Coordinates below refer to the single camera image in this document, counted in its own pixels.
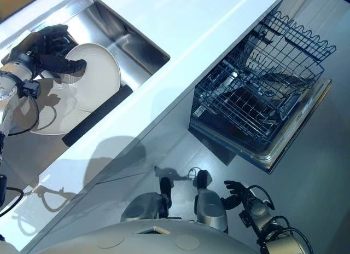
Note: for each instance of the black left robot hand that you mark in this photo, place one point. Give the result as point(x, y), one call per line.
point(50, 63)

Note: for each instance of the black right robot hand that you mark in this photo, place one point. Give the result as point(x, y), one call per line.
point(233, 195)

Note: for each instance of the white round plate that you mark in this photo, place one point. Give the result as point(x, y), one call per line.
point(52, 109)
point(95, 76)

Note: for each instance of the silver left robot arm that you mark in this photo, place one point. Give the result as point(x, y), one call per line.
point(12, 81)

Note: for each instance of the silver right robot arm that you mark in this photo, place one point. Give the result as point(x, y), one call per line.
point(276, 226)

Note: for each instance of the open dishwasher door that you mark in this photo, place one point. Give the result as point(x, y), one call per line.
point(290, 144)

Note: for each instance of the silver right robot leg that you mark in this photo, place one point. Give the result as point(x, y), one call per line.
point(209, 202)

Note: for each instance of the silver robot leg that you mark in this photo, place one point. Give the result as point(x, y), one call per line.
point(153, 199)
point(209, 202)

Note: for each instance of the stainless steel sink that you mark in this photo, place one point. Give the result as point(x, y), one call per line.
point(109, 40)

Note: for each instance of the black sink mat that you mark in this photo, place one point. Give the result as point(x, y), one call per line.
point(101, 111)

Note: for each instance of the silver left robot leg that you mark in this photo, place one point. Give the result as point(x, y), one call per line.
point(153, 199)

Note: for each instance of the silver robot torso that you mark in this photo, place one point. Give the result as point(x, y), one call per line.
point(131, 240)

